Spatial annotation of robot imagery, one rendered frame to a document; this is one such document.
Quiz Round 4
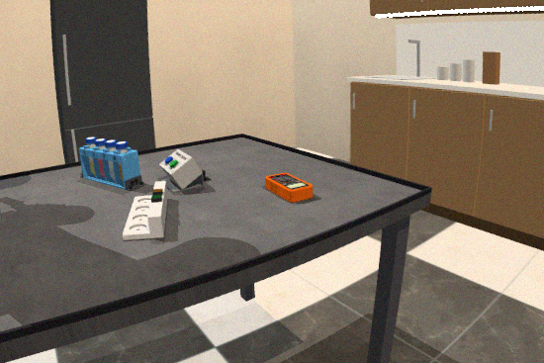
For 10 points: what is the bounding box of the black table edge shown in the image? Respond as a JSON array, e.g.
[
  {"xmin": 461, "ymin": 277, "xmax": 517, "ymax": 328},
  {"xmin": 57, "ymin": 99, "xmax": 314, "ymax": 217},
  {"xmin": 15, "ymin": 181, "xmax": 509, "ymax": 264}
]
[{"xmin": 0, "ymin": 134, "xmax": 432, "ymax": 342}]

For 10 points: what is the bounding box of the white rectangular tray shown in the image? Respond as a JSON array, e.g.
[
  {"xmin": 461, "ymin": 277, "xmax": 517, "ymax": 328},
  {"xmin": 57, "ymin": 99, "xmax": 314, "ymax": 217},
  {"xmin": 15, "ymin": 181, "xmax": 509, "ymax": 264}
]
[{"xmin": 123, "ymin": 181, "xmax": 168, "ymax": 240}]

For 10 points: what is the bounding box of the white button panel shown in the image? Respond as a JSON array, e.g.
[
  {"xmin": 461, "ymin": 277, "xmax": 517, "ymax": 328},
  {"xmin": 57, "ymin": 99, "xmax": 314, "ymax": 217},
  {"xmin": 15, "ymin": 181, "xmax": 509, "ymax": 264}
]
[{"xmin": 159, "ymin": 149, "xmax": 212, "ymax": 193}]

